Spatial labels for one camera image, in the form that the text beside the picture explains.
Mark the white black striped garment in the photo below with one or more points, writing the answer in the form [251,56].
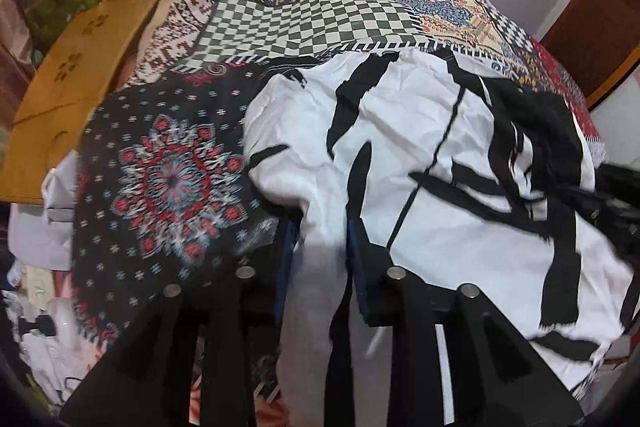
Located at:
[400,132]

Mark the patchwork printed blanket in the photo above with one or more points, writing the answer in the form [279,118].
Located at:
[165,172]

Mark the pile of white clothes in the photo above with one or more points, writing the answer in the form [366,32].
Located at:
[35,227]

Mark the brown board with flower cutouts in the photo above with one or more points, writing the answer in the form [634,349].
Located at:
[60,107]

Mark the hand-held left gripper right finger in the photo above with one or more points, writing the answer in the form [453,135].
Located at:
[357,252]

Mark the pink curtain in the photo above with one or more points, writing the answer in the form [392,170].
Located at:
[10,37]

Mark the brown wooden door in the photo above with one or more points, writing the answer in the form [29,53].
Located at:
[595,27]

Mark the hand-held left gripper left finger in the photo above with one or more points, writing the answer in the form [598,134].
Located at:
[285,252]

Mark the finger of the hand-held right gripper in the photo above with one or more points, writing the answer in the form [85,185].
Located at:
[587,202]

